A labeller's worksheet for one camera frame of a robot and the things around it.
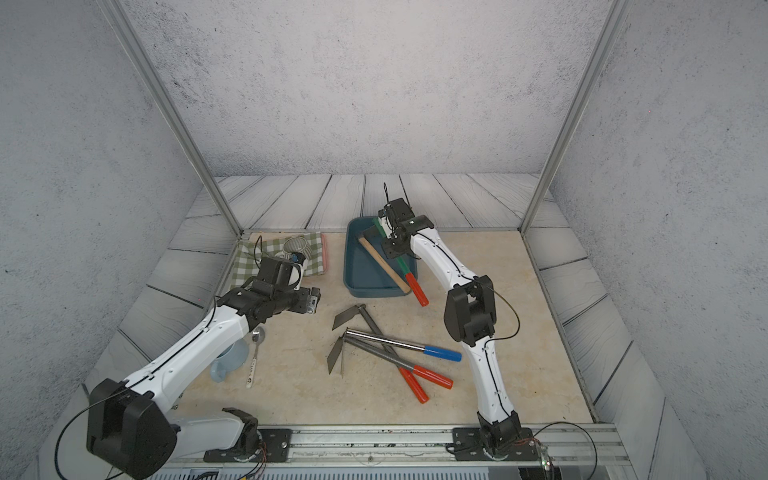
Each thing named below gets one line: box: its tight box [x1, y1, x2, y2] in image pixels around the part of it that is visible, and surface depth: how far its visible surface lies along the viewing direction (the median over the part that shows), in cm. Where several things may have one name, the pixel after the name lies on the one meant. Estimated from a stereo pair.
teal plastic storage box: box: [343, 217, 417, 298], surface depth 113 cm
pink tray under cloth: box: [320, 233, 329, 275], surface depth 117 cm
